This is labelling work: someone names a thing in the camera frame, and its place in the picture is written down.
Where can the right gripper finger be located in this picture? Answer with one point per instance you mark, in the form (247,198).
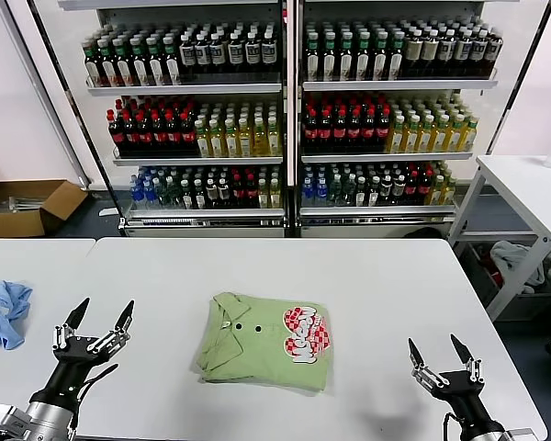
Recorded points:
(418,360)
(461,351)

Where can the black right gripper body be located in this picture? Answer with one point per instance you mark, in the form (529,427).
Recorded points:
(464,395)

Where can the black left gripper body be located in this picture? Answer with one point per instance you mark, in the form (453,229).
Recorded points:
(78,358)

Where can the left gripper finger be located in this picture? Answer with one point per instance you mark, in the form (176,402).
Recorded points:
(121,319)
(75,317)

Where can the green polo shirt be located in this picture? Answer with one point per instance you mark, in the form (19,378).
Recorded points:
(257,363)

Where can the crumpled light blue garment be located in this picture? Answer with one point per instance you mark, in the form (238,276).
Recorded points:
(9,299)

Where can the red garment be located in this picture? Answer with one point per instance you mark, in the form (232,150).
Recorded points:
(486,268)

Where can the dark grey storage bin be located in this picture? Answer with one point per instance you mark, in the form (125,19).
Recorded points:
(467,264)

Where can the pale grey garment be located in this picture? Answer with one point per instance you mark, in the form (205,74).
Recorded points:
(510,257)

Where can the brown cardboard box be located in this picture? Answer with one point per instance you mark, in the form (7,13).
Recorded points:
(12,223)

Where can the blue sports drink bottle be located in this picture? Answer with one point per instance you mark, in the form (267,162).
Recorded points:
(306,190)
(148,192)
(136,192)
(320,190)

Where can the grey metal parts bundle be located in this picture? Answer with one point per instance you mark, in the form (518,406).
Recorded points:
(15,203)

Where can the white side table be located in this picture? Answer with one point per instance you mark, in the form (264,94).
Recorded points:
(515,193)

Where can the red cap cola bottle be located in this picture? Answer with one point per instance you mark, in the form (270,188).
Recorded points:
(368,133)
(339,133)
(353,133)
(159,135)
(382,133)
(130,135)
(187,135)
(116,135)
(144,135)
(310,133)
(325,133)
(173,135)

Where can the yellow juice bottle white cap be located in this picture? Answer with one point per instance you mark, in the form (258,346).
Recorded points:
(216,142)
(412,140)
(244,142)
(230,142)
(259,141)
(470,139)
(427,140)
(441,140)
(273,141)
(396,140)
(456,139)
(202,142)

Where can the white beverage shelf unit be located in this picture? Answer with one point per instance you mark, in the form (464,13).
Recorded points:
(183,87)
(390,84)

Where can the green cap dark tea bottle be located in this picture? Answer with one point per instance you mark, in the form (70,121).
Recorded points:
(153,66)
(90,68)
(120,67)
(169,66)
(396,63)
(363,63)
(312,63)
(379,63)
(329,63)
(345,63)
(105,68)
(137,67)

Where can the white label dark drink bottle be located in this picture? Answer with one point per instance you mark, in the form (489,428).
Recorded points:
(477,48)
(187,55)
(201,54)
(216,53)
(234,53)
(493,48)
(250,52)
(461,49)
(445,49)
(267,52)

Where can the beige label dark drink bottle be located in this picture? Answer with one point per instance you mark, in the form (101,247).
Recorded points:
(412,49)
(429,49)

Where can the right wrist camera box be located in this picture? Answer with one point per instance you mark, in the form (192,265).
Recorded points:
(523,435)

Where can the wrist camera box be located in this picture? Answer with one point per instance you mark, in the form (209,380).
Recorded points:
(0,415)
(523,435)

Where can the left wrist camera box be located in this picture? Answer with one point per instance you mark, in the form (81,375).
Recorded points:
(0,415)

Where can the glass cabinet door black frame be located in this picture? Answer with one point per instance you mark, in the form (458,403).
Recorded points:
(528,92)
(55,92)

